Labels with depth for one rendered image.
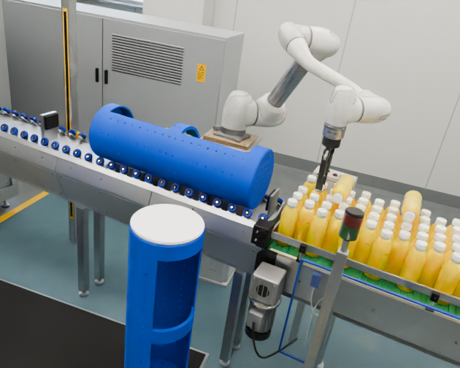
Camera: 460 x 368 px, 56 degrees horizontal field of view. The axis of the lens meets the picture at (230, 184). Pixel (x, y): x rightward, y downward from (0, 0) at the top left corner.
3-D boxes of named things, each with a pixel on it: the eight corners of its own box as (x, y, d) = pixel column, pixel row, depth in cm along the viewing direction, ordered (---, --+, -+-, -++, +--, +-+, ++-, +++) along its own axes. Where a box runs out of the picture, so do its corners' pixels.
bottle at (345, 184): (351, 190, 195) (344, 208, 179) (336, 185, 197) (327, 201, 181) (356, 177, 192) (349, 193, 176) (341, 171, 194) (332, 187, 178)
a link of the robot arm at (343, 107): (331, 128, 172) (359, 128, 176) (341, 89, 165) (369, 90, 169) (317, 119, 180) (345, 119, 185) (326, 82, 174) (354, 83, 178)
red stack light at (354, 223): (344, 216, 149) (347, 207, 148) (362, 223, 147) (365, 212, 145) (339, 224, 144) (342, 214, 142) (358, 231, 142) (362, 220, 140)
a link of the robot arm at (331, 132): (322, 123, 176) (318, 137, 178) (344, 129, 173) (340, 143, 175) (327, 118, 183) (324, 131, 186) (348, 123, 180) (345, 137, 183)
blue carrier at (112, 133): (123, 149, 243) (125, 99, 232) (267, 197, 213) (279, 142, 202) (87, 163, 218) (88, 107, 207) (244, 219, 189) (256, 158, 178)
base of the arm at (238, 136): (219, 127, 278) (220, 119, 276) (251, 136, 271) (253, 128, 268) (206, 133, 262) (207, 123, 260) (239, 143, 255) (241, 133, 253)
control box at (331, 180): (314, 182, 222) (318, 164, 218) (353, 195, 216) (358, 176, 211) (308, 190, 214) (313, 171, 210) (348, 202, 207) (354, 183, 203)
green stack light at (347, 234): (340, 228, 151) (344, 217, 149) (358, 235, 149) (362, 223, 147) (336, 236, 146) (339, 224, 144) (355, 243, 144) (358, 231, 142)
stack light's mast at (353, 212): (336, 243, 154) (347, 204, 147) (354, 250, 152) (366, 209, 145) (332, 252, 149) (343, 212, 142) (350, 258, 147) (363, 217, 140)
